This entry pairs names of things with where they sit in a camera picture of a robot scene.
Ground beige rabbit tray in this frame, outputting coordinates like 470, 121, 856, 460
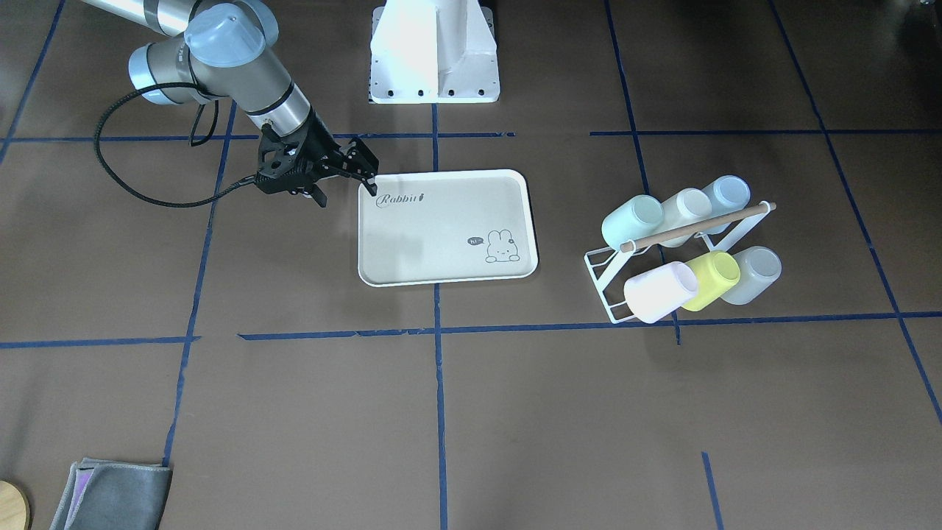
357, 169, 539, 286

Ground white cream cup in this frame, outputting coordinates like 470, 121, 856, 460
657, 188, 713, 232

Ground yellow cup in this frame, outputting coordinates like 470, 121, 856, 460
681, 251, 741, 311

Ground grey folded cloth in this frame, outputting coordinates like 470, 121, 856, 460
50, 457, 174, 529

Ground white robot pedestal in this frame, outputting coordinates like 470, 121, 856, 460
368, 1, 501, 105

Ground blue cup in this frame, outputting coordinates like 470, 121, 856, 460
702, 174, 751, 217

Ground pink cup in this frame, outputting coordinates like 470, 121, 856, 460
623, 261, 699, 323

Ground white cup rack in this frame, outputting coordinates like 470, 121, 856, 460
583, 200, 778, 325

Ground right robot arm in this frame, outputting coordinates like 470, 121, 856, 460
92, 1, 379, 207

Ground grey cup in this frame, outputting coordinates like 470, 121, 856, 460
720, 246, 782, 305

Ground green cup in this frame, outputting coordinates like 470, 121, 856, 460
601, 194, 664, 250

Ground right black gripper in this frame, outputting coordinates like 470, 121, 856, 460
255, 110, 379, 208

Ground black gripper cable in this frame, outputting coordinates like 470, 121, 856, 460
93, 79, 266, 210

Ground wooden mug tree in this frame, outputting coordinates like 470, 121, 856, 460
1, 480, 31, 529

